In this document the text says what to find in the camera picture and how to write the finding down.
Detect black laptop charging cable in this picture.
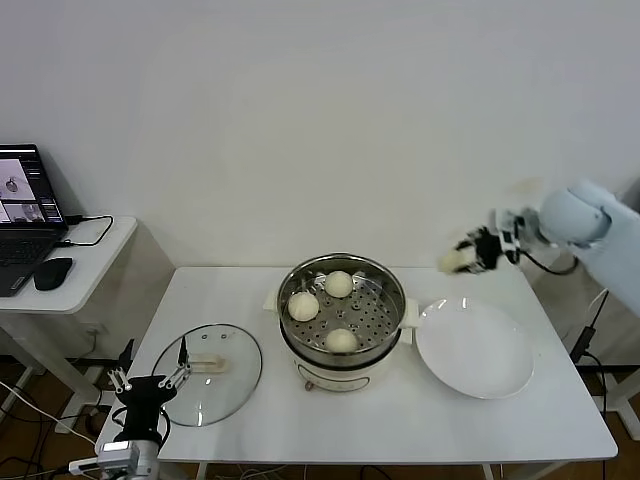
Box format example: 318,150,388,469
55,214,116,249

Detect cream electric cooking pot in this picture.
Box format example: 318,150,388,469
263,289,421,394

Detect white side table with mouse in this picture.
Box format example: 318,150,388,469
0,215,140,416

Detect white round plate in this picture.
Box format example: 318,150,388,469
414,297,535,400

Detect black computer mouse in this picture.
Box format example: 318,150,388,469
33,257,75,292

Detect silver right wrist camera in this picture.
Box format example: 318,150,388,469
492,209,529,262

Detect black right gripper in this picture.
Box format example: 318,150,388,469
452,227,506,276

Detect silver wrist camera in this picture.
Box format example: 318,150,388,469
94,440,142,474
492,209,529,262

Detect black laptop with lit screen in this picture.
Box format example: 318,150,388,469
0,144,71,298

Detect black cable with power adapter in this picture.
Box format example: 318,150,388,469
569,288,610,416

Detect white steamed baozi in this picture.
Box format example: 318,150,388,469
325,328,359,355
437,251,474,275
324,269,354,299
288,292,321,322

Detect stainless steel steamer basket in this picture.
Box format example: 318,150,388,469
277,254,407,354

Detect round glass pot lid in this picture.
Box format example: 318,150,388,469
150,323,264,428

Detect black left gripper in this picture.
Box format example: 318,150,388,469
107,335,194,441

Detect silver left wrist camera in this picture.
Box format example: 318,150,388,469
94,440,142,474

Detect white cable on floor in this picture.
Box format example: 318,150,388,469
0,378,97,446

